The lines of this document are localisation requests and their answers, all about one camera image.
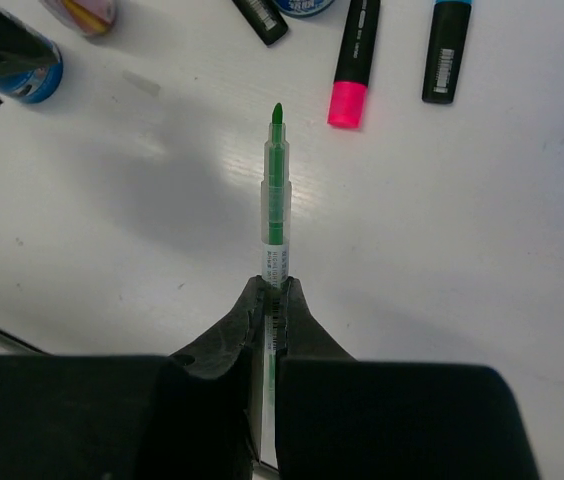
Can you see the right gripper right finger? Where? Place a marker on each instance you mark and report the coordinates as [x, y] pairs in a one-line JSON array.
[[342, 418]]

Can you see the clear pen cap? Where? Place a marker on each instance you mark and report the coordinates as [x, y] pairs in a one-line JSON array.
[[142, 83]]

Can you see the blue cap black highlighter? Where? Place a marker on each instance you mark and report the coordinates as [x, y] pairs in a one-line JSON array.
[[447, 39]]

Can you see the blue paint jar far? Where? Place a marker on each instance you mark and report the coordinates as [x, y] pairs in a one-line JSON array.
[[302, 8]]

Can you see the green thin highlighter pen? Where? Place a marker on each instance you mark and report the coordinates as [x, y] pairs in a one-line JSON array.
[[276, 191]]

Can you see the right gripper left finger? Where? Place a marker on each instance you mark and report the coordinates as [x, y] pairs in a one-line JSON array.
[[182, 416]]

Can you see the pink cap black highlighter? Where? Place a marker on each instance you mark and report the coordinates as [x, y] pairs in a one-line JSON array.
[[353, 69]]

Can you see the blue paint jar near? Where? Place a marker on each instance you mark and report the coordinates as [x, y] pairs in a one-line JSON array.
[[36, 85]]

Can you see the blue paint jar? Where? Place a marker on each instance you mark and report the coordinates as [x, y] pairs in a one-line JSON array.
[[302, 8], [36, 85]]

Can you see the orange cap black highlighter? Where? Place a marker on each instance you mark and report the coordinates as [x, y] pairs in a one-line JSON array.
[[264, 18]]

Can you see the pink lid crayon bottle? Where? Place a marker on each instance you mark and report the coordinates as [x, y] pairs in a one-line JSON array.
[[89, 18]]

